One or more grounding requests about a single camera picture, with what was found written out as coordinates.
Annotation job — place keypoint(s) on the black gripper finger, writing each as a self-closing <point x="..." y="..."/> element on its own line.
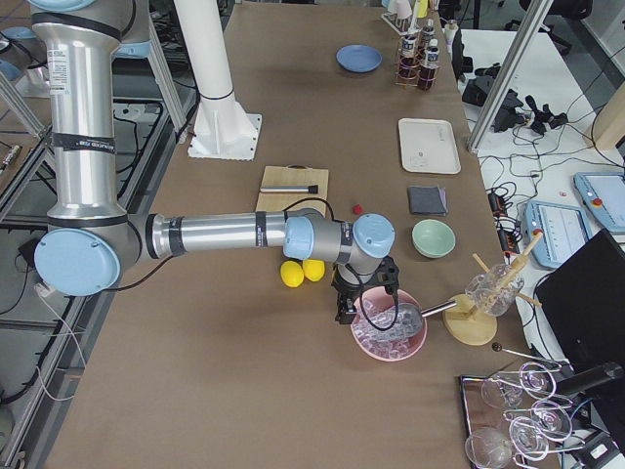
<point x="345" y="312"/>

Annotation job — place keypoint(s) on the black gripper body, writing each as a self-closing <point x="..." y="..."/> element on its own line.
<point x="348" y="291"/>

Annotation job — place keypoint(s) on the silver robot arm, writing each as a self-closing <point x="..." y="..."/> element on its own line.
<point x="92" y="240"/>

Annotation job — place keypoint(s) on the blue plate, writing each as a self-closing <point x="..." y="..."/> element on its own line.
<point x="358" y="58"/>

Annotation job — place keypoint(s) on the pink bowl with ice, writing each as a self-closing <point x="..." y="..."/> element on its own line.
<point x="372" y="324"/>

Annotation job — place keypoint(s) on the yellow lemon right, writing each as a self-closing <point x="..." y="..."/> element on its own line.
<point x="314" y="270"/>

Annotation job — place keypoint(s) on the yellow lemon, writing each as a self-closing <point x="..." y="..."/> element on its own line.
<point x="314" y="270"/>
<point x="291" y="274"/>

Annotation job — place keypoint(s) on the metal ice scoop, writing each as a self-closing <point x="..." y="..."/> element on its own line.
<point x="411" y="319"/>

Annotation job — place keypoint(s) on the yellow lemon left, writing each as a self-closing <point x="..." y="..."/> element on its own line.
<point x="291" y="274"/>

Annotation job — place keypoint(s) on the green ceramic bowl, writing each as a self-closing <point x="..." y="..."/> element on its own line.
<point x="433" y="238"/>

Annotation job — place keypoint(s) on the wooden mug tree stand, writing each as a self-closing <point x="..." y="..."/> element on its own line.
<point x="470" y="325"/>

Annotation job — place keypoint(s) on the grey folded cloth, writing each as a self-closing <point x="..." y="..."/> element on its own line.
<point x="427" y="200"/>

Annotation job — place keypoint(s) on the wooden cutting board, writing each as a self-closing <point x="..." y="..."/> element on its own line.
<point x="290" y="175"/>

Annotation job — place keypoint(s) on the clear glass mug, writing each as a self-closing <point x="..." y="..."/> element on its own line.
<point x="489" y="293"/>

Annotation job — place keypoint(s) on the cream plastic tray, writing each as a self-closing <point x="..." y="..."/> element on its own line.
<point x="428" y="146"/>

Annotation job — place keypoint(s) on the wine glass front left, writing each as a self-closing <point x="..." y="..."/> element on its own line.
<point x="487" y="447"/>

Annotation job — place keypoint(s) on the wine glass front right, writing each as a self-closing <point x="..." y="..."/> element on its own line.
<point x="527" y="440"/>

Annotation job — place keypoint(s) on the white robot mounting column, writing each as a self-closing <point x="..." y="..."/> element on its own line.
<point x="222" y="128"/>

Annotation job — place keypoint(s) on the blue teach pendant near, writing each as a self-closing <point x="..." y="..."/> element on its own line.
<point x="565" y="230"/>

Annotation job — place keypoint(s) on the blue teach pendant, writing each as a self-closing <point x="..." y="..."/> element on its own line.
<point x="565" y="230"/>
<point x="603" y="194"/>

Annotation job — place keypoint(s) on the black laptop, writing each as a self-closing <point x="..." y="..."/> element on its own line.
<point x="583" y="301"/>

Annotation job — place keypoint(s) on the dark sauce bottle front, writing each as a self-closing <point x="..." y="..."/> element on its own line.
<point x="429" y="66"/>

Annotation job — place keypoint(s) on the dark sauce bottle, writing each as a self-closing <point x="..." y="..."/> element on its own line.
<point x="429" y="66"/>
<point x="428" y="33"/>

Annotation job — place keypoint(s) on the blue teach pendant far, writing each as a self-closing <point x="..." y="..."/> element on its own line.
<point x="603" y="194"/>

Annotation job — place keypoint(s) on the white cup rack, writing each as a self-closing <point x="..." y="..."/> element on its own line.
<point x="398" y="24"/>

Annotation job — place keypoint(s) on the dark sauce bottle back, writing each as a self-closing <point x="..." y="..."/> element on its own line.
<point x="428" y="33"/>

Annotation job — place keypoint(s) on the pink plastic cup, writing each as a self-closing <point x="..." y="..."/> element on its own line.
<point x="401" y="8"/>

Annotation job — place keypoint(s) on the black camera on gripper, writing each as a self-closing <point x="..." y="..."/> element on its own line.
<point x="386" y="275"/>

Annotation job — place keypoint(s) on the grey handled knife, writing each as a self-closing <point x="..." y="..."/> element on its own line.
<point x="310" y="189"/>

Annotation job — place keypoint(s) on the wire wine glass rack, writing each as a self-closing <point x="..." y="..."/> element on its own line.
<point x="531" y="391"/>

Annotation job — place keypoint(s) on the copper wire bottle rack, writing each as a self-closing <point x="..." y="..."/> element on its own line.
<point x="409" y="57"/>

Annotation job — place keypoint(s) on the aluminium frame post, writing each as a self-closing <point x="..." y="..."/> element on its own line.
<point x="536" y="13"/>

